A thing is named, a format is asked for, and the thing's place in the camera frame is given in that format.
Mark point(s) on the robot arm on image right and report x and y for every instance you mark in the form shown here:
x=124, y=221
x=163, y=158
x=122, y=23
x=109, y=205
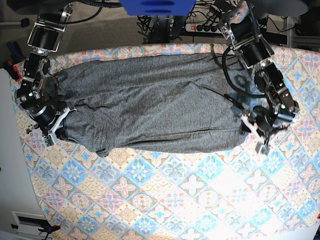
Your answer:
x=240, y=28

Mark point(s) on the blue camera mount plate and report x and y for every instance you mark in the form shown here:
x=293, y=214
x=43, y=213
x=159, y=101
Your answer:
x=157, y=7

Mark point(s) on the red black clamp left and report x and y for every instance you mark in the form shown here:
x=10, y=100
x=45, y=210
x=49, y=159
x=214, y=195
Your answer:
x=12, y=70

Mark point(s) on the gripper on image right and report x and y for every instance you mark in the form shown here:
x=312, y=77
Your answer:
x=265, y=123

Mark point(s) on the patterned tablecloth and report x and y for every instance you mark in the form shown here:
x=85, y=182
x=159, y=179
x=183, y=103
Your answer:
x=227, y=195

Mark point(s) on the black orange clamp bottom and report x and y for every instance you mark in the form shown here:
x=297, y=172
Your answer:
x=49, y=229

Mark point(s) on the white vent panel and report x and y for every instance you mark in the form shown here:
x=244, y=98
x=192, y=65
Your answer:
x=28, y=225

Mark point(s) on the grey t-shirt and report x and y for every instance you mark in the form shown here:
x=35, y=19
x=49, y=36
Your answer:
x=166, y=103

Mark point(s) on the white power strip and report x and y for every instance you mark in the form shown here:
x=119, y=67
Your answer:
x=202, y=28

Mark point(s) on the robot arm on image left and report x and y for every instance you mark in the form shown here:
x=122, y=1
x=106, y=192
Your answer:
x=45, y=38

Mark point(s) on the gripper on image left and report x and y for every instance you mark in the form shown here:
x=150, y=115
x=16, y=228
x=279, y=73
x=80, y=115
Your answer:
x=50, y=119

